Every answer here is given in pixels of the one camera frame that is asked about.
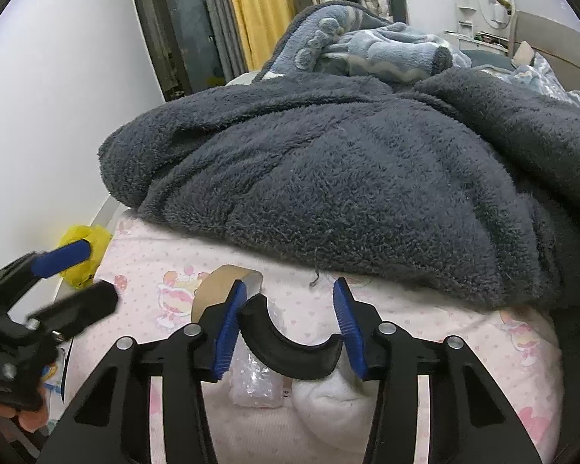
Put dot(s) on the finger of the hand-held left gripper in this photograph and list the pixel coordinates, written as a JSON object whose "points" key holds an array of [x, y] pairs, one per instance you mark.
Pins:
{"points": [[63, 257], [82, 305]]}

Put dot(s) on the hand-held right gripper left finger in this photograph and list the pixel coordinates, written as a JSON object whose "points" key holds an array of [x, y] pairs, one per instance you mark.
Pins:
{"points": [[227, 333]]}

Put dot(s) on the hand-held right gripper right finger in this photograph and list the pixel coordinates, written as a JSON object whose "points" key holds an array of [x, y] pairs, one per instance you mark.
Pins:
{"points": [[350, 333]]}

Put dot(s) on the white sock with black cuff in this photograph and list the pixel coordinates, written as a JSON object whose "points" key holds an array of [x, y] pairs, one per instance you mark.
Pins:
{"points": [[328, 411]]}

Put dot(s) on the person's left hand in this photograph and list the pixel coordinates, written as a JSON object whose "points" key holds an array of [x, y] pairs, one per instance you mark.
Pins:
{"points": [[29, 418]]}

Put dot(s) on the yellow plastic bag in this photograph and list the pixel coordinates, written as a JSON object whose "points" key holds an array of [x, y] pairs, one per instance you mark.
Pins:
{"points": [[80, 233]]}

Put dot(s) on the wide cardboard tape roll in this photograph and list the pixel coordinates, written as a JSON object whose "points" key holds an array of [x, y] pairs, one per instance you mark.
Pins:
{"points": [[217, 286]]}

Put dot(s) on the clear bubble wrap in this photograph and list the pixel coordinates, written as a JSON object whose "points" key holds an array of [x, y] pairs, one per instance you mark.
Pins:
{"points": [[258, 384]]}

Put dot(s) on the pink printed bed sheet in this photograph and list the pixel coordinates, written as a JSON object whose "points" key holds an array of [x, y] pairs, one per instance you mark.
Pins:
{"points": [[464, 348]]}

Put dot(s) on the dark grey fleece blanket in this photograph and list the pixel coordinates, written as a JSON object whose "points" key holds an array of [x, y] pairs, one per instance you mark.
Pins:
{"points": [[319, 169]]}

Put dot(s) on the white bed mattress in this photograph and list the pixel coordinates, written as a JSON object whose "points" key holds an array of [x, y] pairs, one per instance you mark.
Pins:
{"points": [[251, 77]]}

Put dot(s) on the dark glass balcony door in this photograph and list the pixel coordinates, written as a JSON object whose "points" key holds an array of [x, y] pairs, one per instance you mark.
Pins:
{"points": [[174, 24]]}

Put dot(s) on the grey curtain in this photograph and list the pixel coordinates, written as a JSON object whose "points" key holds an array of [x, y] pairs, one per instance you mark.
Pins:
{"points": [[217, 14]]}

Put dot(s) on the yellow curtain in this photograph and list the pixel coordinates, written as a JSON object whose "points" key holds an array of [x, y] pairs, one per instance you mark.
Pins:
{"points": [[261, 9]]}

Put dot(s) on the white vanity table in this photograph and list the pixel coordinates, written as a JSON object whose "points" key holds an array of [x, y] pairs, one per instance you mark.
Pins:
{"points": [[478, 42]]}

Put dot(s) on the light blue wavy quilt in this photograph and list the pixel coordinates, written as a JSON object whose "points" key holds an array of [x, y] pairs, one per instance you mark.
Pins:
{"points": [[536, 75]]}

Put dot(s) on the tan pillow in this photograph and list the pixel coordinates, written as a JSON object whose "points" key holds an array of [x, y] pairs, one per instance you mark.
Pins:
{"points": [[522, 54]]}

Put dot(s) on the round white mirror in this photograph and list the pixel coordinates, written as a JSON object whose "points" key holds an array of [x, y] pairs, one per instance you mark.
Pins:
{"points": [[493, 2]]}

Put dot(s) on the beige padded headboard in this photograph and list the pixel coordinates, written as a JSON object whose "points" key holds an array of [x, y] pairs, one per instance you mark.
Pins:
{"points": [[551, 34]]}

